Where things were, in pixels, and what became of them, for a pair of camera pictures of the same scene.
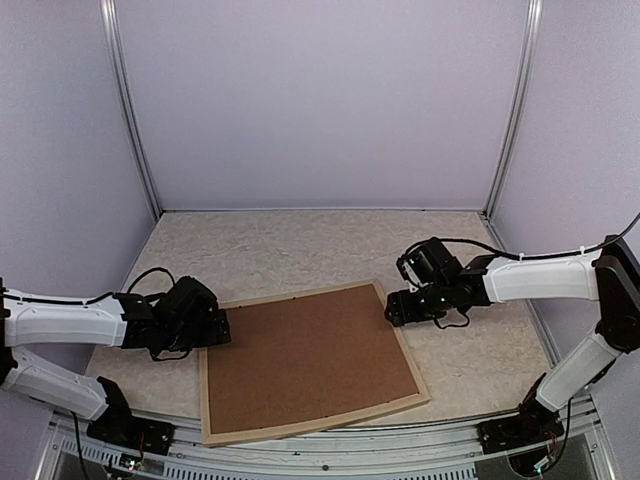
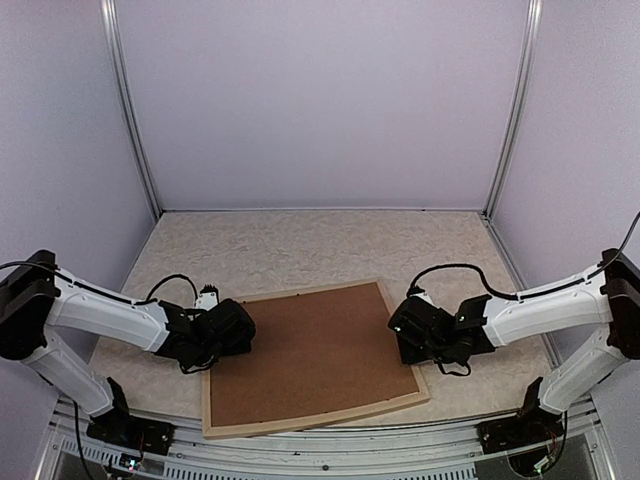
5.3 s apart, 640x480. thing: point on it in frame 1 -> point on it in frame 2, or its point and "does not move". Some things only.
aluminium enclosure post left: x=108 y=9 does not move
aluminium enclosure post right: x=534 y=29 does not move
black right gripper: x=403 y=311 -> x=407 y=354
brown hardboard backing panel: x=304 y=358 does not move
